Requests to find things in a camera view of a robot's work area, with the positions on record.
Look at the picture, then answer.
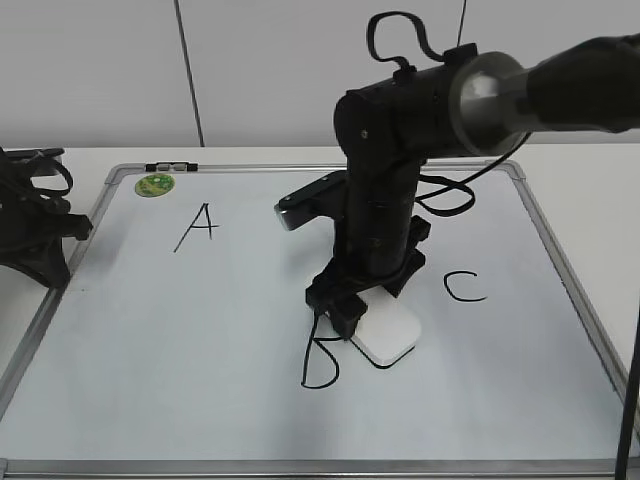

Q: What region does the white whiteboard eraser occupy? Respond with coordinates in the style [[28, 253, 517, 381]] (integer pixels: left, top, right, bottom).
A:
[[339, 287, 422, 370]]

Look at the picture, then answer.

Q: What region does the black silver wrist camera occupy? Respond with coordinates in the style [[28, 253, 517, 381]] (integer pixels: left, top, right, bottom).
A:
[[274, 170, 347, 231]]

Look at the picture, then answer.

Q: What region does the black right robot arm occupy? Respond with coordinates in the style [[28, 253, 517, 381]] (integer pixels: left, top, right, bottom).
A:
[[283, 35, 639, 339]]

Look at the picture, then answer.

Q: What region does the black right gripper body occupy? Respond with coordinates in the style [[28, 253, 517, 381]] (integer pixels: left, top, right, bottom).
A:
[[305, 212, 431, 306]]

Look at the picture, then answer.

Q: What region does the white magnetic whiteboard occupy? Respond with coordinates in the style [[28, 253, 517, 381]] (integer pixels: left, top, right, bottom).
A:
[[1, 164, 625, 479]]

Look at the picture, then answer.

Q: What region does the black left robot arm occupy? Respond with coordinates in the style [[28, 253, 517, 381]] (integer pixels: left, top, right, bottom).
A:
[[1, 148, 430, 300]]

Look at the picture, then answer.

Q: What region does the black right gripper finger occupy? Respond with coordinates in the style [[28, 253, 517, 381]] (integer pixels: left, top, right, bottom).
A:
[[383, 259, 425, 296], [326, 294, 368, 340]]

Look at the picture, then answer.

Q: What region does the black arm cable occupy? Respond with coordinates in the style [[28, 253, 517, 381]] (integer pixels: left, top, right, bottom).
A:
[[365, 12, 532, 219]]

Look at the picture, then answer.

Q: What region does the black vertical cable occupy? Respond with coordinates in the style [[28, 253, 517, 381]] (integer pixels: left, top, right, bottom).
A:
[[614, 294, 640, 480]]

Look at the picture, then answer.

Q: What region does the green round magnet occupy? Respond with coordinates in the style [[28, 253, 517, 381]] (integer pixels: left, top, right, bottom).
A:
[[134, 174, 175, 198]]

